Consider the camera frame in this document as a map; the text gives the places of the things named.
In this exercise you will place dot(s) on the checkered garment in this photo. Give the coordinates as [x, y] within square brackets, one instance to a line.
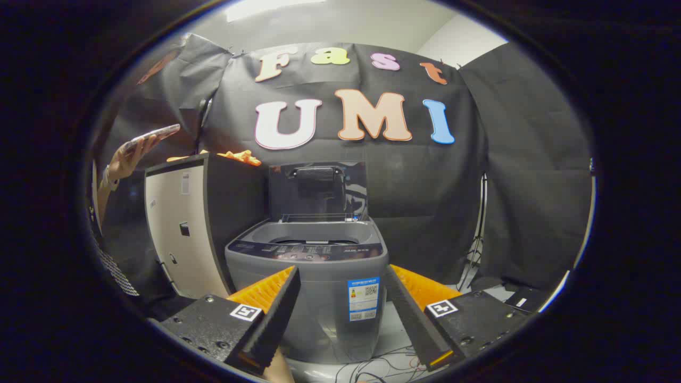
[114, 268]

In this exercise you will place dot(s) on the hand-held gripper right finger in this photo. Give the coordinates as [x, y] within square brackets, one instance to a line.
[412, 319]

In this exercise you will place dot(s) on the grey washing machine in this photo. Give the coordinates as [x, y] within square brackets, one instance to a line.
[324, 298]

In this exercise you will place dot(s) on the black tripod stand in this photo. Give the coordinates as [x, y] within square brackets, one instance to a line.
[481, 213]

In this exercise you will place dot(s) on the black box with white label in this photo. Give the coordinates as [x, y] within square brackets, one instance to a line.
[532, 299]

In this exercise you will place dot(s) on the black backdrop cloth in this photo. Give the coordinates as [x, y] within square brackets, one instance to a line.
[415, 181]

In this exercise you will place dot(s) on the orange shirt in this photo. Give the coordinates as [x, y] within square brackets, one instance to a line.
[242, 156]

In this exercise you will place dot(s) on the pink smartphone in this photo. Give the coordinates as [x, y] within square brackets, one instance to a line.
[154, 134]

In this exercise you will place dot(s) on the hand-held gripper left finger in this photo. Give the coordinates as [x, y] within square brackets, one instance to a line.
[276, 319]

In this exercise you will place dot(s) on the white cabinet with dark sides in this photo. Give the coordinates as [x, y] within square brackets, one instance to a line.
[175, 234]

